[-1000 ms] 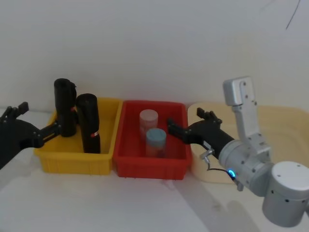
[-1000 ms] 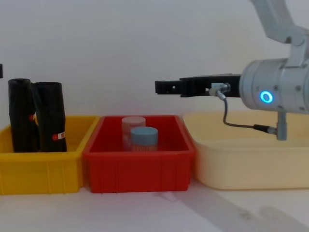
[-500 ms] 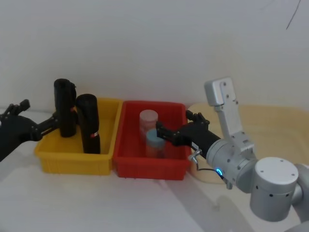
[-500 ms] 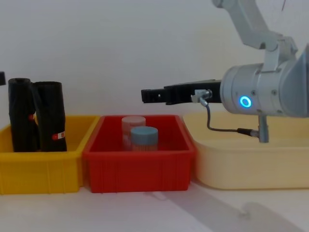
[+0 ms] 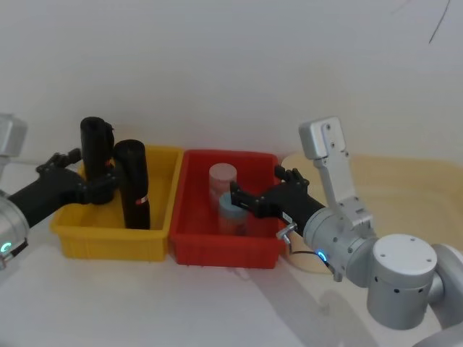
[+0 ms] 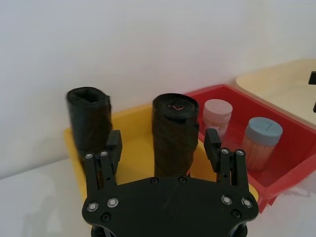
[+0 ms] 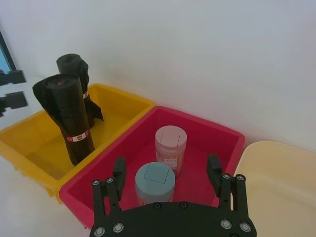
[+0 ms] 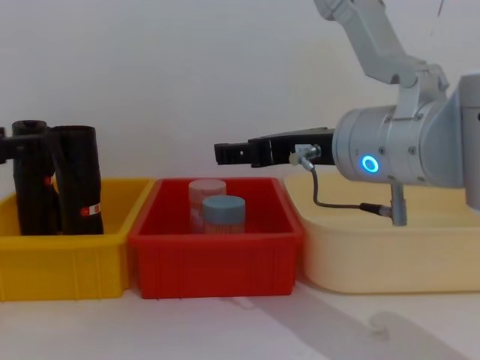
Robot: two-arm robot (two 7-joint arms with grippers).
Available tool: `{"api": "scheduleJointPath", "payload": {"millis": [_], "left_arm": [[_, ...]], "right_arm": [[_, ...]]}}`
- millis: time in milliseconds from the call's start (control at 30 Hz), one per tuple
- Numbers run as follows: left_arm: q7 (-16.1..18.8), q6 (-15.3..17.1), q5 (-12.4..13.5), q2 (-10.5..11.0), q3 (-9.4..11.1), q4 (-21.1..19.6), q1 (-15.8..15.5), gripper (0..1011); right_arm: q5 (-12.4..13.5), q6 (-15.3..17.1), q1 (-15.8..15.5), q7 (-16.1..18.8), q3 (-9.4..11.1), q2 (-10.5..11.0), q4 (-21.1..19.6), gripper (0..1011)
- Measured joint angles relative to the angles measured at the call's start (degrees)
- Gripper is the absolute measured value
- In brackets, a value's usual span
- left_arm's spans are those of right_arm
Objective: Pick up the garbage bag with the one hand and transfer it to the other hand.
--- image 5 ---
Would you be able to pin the black cylinder bottle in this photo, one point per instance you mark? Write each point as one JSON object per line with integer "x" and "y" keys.
{"x": 94, "y": 144}
{"x": 134, "y": 180}

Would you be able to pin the white table cloth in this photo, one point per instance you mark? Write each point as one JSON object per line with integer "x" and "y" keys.
{"x": 144, "y": 307}

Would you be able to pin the red plastic bin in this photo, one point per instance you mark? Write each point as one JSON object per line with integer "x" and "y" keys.
{"x": 217, "y": 249}

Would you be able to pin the pink cylinder container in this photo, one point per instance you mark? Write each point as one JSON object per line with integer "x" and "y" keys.
{"x": 221, "y": 177}

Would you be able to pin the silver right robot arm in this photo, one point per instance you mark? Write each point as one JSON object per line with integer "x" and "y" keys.
{"x": 398, "y": 274}

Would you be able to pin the blue cylinder container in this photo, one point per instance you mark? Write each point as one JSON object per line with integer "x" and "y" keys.
{"x": 231, "y": 222}

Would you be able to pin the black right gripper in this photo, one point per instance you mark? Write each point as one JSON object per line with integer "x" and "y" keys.
{"x": 293, "y": 204}

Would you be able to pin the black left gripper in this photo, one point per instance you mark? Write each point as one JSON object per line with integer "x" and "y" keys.
{"x": 54, "y": 188}

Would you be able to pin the yellow plastic bin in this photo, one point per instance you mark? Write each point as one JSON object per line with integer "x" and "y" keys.
{"x": 108, "y": 242}

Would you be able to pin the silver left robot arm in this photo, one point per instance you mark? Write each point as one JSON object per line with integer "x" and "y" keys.
{"x": 11, "y": 220}

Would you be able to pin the tan wooden board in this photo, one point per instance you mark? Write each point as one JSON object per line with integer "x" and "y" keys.
{"x": 405, "y": 195}

